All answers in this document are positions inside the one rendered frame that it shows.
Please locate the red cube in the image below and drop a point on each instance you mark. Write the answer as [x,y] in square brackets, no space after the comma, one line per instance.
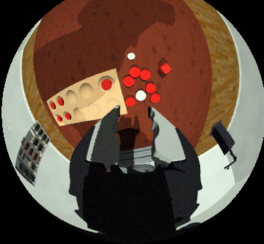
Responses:
[164,68]

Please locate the tan tray with round pockets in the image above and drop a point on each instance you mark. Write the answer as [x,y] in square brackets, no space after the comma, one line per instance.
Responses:
[87,100]

